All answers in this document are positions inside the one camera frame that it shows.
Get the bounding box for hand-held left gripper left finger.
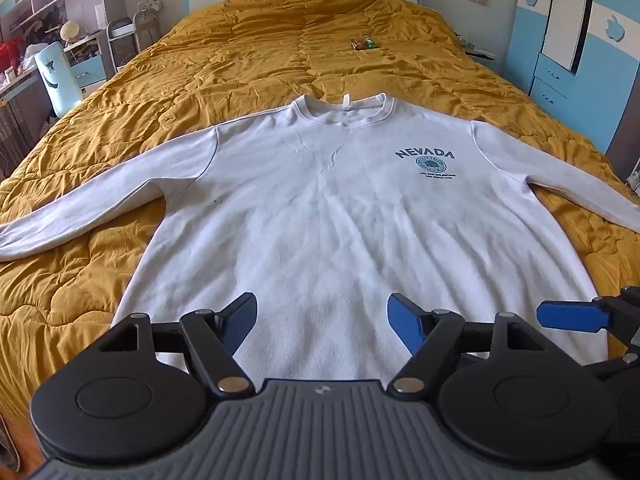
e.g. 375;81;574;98
98;292;259;395

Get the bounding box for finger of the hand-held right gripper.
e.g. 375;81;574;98
536;286;640;347

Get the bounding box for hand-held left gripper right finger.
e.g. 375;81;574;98
387;292;549;395

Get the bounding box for white long-sleeve sweatshirt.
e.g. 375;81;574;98
0;92;640;382

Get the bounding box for blue and white wardrobe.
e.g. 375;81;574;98
502;0;640;172

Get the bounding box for mustard yellow quilt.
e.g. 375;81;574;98
0;0;640;413

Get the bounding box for small white object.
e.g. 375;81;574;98
461;35;497;60

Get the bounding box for light blue chair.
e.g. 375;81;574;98
33;41;87;119

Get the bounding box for grey folding chair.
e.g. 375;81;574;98
106;16;142;74

